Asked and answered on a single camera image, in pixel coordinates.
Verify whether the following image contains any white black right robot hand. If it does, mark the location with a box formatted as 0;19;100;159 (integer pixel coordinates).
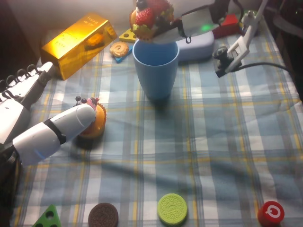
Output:
151;0;220;45

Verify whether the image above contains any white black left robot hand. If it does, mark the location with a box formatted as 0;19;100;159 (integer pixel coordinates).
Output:
0;61;97;166

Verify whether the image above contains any strawberry topped toy cupcake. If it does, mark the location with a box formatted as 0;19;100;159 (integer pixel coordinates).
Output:
129;0;176;44

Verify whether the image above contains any dark berry topped toy cupcake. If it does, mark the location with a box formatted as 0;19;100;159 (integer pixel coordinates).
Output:
75;96;107;140

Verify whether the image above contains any blue plastic cup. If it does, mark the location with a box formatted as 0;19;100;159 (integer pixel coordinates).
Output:
132;39;180;100

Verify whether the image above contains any lavender oblong case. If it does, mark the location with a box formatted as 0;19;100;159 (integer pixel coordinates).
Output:
176;30;215;62

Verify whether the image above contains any red rectangular block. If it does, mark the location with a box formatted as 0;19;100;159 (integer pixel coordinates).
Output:
213;13;240;38

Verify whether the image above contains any yellow triangle block with holes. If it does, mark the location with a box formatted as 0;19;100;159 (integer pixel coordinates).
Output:
118;28;138;44

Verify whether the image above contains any swirl toy biscuit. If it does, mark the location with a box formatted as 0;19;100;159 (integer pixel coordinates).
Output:
109;41;130;58

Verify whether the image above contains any blue wooden block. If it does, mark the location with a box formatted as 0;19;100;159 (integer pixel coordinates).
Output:
113;44;134;64

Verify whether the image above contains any shiny gold bar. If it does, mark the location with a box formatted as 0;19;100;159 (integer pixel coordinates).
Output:
40;12;118;81

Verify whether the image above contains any green triangle block with holes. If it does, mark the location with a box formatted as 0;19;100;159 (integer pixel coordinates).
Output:
32;204;62;227

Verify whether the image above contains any brown sandwich cookie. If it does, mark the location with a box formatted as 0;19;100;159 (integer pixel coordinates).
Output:
88;202;119;227

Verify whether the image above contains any green sandwich cookie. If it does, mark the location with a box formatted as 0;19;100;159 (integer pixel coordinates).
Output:
157;193;188;225

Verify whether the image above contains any red cylinder with white symbol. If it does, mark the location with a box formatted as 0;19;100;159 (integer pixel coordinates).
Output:
257;201;285;227

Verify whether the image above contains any stacked colour ring toy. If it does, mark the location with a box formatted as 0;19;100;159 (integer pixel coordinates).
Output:
238;10;261;36

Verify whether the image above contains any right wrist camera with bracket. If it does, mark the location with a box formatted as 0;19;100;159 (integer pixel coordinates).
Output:
212;0;270;79

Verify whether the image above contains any black camera cable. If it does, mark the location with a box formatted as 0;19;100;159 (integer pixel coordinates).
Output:
238;61;293;73

